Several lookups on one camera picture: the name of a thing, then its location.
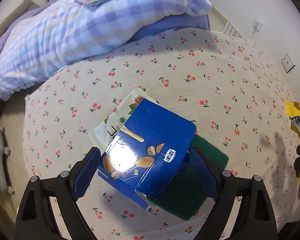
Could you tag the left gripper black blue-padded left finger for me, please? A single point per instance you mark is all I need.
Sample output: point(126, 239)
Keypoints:
point(36, 219)

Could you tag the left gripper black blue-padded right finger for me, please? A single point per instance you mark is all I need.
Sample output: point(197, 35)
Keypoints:
point(255, 219)

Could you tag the yellow green sponge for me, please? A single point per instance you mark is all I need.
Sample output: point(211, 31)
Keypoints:
point(184, 194)

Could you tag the white snack bag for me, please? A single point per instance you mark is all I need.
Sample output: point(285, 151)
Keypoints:
point(104, 133)

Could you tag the blue almond carton box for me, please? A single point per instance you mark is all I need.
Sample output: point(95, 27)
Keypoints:
point(146, 152)

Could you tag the grey rolling chair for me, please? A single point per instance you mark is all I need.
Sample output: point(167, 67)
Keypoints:
point(1, 159)

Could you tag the cherry print mattress cover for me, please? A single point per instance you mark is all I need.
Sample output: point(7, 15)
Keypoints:
point(230, 88)

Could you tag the blue plaid quilt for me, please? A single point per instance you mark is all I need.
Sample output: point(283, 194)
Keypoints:
point(46, 39)

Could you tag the white wall switch plate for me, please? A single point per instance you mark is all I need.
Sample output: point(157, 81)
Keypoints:
point(288, 63)

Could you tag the white wall socket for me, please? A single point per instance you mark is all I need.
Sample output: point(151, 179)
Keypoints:
point(257, 25)

